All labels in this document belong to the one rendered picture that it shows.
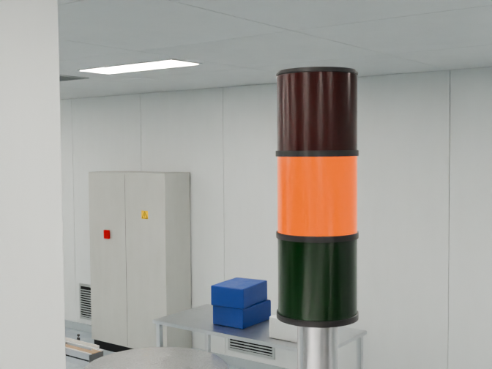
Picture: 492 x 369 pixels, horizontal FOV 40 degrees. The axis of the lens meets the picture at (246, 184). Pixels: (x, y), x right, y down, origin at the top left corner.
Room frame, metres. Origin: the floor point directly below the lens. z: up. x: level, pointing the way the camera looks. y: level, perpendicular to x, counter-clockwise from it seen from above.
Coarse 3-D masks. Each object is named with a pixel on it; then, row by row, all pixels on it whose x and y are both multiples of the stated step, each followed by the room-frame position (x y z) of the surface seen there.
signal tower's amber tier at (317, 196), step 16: (288, 160) 0.40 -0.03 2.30; (304, 160) 0.40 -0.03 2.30; (320, 160) 0.40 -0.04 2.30; (336, 160) 0.40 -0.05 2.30; (352, 160) 0.41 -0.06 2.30; (288, 176) 0.40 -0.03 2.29; (304, 176) 0.40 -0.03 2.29; (320, 176) 0.40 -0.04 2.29; (336, 176) 0.40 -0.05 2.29; (352, 176) 0.41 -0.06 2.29; (288, 192) 0.40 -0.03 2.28; (304, 192) 0.40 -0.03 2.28; (320, 192) 0.40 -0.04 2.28; (336, 192) 0.40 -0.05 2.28; (352, 192) 0.41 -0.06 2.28; (288, 208) 0.40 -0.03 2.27; (304, 208) 0.40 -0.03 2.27; (320, 208) 0.40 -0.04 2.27; (336, 208) 0.40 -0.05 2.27; (352, 208) 0.41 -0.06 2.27; (288, 224) 0.40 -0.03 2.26; (304, 224) 0.40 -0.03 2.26; (320, 224) 0.40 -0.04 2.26; (336, 224) 0.40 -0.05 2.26; (352, 224) 0.41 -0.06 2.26
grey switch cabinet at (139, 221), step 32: (96, 192) 7.79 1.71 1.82; (128, 192) 7.48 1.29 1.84; (160, 192) 7.19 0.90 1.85; (96, 224) 7.80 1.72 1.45; (128, 224) 7.49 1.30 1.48; (160, 224) 7.20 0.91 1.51; (96, 256) 7.81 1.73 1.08; (128, 256) 7.49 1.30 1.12; (160, 256) 7.20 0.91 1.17; (96, 288) 7.81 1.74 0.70; (128, 288) 7.50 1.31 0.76; (160, 288) 7.20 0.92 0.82; (96, 320) 7.82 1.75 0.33; (128, 320) 7.50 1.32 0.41
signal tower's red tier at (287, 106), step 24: (312, 72) 0.40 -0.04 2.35; (336, 72) 0.40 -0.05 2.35; (288, 96) 0.40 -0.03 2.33; (312, 96) 0.40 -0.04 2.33; (336, 96) 0.40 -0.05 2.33; (288, 120) 0.40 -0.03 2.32; (312, 120) 0.40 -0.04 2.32; (336, 120) 0.40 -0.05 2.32; (288, 144) 0.40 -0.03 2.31; (312, 144) 0.40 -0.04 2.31; (336, 144) 0.40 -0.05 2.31
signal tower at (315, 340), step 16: (288, 240) 0.40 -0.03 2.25; (304, 240) 0.40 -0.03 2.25; (320, 240) 0.39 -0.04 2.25; (336, 240) 0.40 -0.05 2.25; (288, 320) 0.40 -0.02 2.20; (352, 320) 0.40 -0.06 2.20; (304, 336) 0.41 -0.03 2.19; (320, 336) 0.41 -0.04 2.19; (336, 336) 0.41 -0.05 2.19; (304, 352) 0.41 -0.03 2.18; (320, 352) 0.41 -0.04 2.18; (336, 352) 0.41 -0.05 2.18; (304, 368) 0.41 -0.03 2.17; (320, 368) 0.41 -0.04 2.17; (336, 368) 0.41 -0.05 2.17
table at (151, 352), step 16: (128, 352) 4.56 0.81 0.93; (144, 352) 4.56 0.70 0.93; (160, 352) 4.56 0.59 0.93; (176, 352) 4.55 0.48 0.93; (192, 352) 4.55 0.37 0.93; (208, 352) 4.55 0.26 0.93; (96, 368) 4.23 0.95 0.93; (112, 368) 4.22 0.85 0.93; (128, 368) 4.22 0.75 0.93; (144, 368) 4.22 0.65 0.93; (160, 368) 4.22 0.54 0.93; (176, 368) 4.22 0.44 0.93; (192, 368) 4.21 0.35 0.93; (208, 368) 4.21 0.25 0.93; (224, 368) 4.21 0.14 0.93
